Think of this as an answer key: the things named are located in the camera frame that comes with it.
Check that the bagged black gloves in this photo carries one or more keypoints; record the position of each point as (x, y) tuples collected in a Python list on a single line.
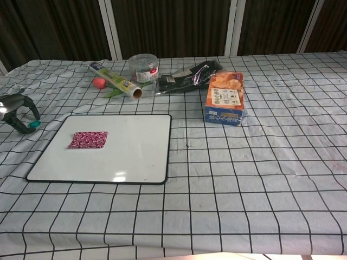
[(187, 78)]

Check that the white frame post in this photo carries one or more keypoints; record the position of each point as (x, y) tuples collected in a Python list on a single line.
[(310, 25), (2, 67), (111, 29), (234, 27)]

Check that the orange blue carton box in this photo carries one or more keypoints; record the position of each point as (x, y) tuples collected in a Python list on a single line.
[(225, 100)]

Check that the pink artificial tulip flower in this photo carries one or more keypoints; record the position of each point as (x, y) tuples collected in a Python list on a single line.
[(99, 82)]

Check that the small teal plastic item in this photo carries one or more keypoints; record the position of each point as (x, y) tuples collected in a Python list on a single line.
[(36, 124)]

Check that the dark brown curtain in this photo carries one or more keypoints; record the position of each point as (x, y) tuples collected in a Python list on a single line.
[(173, 24)]

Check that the black grid white tablecloth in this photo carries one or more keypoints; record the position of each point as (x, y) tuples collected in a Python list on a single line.
[(244, 176)]

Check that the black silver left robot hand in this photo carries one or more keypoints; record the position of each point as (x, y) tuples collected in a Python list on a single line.
[(13, 104)]

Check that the white board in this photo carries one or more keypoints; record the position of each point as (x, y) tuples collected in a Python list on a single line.
[(130, 157)]

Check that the pale wooden board edge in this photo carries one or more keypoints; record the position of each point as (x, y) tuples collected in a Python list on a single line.
[(244, 256)]

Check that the pink patterned cloth square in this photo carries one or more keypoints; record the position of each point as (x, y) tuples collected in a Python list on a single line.
[(88, 140)]

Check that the clear plastic jar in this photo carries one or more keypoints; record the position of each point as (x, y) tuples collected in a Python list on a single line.
[(143, 69)]

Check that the cling film roll box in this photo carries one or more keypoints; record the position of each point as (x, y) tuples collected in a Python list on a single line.
[(116, 80)]

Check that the small black white tool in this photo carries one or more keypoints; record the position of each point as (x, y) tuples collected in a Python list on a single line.
[(21, 89)]

